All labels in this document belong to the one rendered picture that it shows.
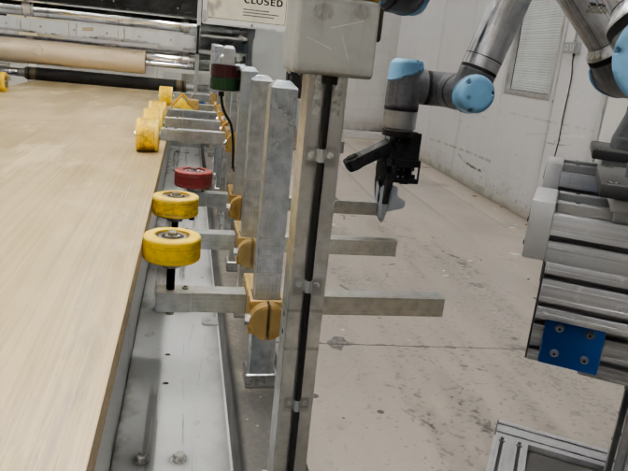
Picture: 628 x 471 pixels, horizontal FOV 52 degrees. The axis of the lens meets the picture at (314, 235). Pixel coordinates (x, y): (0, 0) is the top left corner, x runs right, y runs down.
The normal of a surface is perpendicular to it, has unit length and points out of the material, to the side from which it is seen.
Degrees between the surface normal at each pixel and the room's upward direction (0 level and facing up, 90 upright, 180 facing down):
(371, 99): 90
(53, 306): 0
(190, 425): 0
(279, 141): 90
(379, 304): 90
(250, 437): 0
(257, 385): 90
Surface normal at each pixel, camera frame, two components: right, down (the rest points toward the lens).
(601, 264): -0.37, 0.22
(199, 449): 0.10, -0.96
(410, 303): 0.18, 0.28
